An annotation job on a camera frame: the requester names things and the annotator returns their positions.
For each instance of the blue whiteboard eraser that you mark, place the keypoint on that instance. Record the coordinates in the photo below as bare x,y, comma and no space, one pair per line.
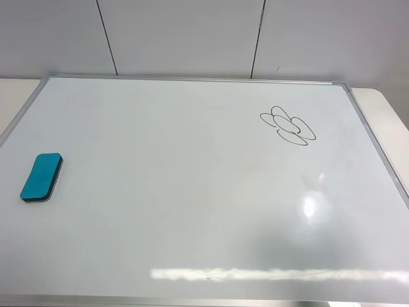
40,183

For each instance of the white board with aluminium frame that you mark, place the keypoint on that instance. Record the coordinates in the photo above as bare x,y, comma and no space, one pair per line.
200,192

